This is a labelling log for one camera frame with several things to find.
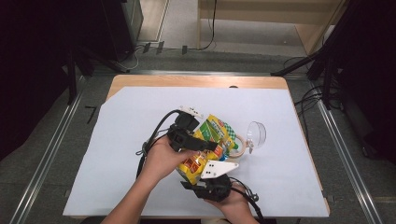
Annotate light wooden shelf unit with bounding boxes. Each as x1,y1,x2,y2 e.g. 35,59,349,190
196,0,347,56

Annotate right hand-held gripper black cable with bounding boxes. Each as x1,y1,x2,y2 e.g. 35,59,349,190
228,175,266,224

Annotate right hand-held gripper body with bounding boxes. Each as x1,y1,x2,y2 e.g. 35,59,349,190
192,161,240,203

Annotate person's right hand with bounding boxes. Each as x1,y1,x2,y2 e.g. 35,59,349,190
204,182,252,219

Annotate clear glass measuring cup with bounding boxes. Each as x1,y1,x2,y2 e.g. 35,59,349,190
223,120,268,160

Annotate person's left hand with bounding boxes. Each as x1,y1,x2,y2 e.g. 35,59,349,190
141,134,201,186

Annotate black metal stand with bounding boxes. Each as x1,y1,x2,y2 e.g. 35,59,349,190
270,0,396,110
66,43,129,105

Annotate white paper sheet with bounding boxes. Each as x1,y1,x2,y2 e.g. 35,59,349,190
63,86,331,218

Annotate left hand-held gripper black cable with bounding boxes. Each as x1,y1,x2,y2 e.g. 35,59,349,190
135,108,183,180

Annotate hand-held gripper black cable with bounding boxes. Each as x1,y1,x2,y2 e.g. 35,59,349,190
135,108,183,180
228,175,266,224

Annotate metal floor rail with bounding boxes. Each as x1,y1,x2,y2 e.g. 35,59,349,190
8,76,87,224
311,82,385,224
92,69,274,77

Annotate black cabinet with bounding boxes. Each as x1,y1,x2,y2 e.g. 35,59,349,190
101,0,145,63

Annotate yellow green spout pouch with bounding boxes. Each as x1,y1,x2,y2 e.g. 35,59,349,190
176,114,240,187

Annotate black floor cable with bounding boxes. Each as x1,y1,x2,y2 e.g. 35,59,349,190
293,85,326,147

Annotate dark curtain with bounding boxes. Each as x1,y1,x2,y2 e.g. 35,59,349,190
0,0,104,162
323,0,396,166

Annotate black hanging cable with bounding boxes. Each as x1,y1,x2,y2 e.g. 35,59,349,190
199,0,219,51

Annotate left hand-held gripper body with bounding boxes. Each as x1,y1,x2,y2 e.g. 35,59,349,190
166,105,205,153

